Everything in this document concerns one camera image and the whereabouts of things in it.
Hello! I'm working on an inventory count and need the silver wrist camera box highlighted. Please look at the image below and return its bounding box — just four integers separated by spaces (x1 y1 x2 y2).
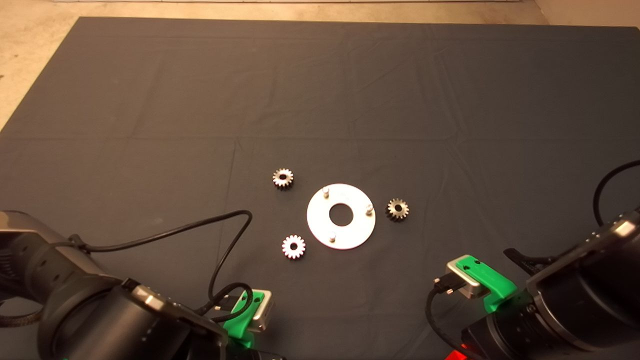
445 257 483 300
248 290 274 334

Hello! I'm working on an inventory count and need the green right camera mount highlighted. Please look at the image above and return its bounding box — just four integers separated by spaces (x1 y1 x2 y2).
457 255 518 313

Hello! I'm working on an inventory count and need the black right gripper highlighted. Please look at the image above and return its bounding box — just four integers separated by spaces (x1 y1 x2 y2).
445 320 501 360

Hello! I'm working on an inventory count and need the black braided left arm sleeve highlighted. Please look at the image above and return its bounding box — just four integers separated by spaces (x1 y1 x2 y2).
0 300 45 329

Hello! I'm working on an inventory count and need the green left camera mount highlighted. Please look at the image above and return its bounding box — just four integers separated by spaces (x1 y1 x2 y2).
222 289 266 349

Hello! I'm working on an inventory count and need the black left camera cable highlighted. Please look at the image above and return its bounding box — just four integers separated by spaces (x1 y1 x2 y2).
70 210 254 326

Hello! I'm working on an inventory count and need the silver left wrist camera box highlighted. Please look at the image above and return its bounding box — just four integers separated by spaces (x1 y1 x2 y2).
248 290 274 334

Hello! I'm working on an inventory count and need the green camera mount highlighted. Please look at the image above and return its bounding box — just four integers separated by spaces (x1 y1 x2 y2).
457 255 518 313
222 289 266 349

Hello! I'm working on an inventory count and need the round metal carrier plate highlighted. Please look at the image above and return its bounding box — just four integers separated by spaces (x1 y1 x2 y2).
306 183 377 250

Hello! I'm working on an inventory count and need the dark grey table cloth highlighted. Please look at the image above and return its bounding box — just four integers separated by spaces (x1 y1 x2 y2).
0 16 640 360

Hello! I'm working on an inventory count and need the steel planetary gear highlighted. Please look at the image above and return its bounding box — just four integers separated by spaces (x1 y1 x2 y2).
385 198 410 222
281 234 307 260
272 168 295 191

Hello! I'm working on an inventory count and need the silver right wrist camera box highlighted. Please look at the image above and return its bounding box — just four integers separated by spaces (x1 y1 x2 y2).
445 257 483 300

